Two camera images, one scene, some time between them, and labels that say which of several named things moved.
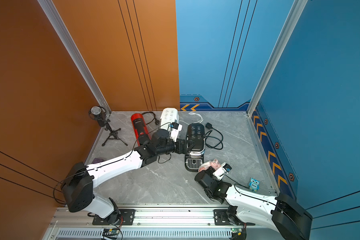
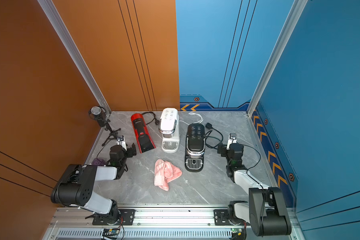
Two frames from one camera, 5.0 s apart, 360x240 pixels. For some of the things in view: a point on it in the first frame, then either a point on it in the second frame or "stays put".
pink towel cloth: x=214 y=163 -> x=164 y=172
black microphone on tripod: x=98 y=113 stays put
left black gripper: x=184 y=150 -> x=129 y=151
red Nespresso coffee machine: x=139 y=125 stays put
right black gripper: x=209 y=171 -> x=223 y=150
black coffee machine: x=194 y=157 stays put
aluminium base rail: x=148 y=218 stays put
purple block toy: x=97 y=160 stays put
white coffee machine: x=169 y=115 stays put
